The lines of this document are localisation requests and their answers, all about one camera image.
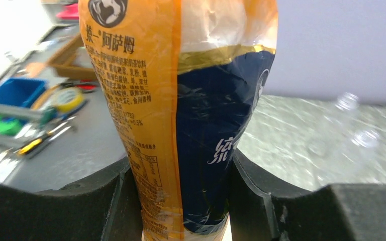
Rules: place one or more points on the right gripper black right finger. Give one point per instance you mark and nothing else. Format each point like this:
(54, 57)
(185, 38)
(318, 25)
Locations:
(264, 207)

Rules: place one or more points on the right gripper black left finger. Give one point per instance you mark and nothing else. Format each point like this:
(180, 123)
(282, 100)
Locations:
(101, 206)

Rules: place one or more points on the clear plastic bottle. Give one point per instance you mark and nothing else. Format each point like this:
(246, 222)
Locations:
(338, 153)

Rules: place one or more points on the orange juice bottle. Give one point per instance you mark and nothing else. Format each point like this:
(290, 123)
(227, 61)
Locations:
(181, 81)

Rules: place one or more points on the yellow tape roll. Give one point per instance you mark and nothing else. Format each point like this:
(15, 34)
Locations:
(67, 99)

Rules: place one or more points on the green plastic part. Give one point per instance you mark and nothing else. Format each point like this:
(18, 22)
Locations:
(10, 127)

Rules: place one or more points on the blue plastic bin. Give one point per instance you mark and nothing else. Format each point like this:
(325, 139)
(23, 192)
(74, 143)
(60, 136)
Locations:
(21, 92)

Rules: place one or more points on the cardboard box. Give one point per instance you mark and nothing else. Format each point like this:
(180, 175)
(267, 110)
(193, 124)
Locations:
(63, 62)

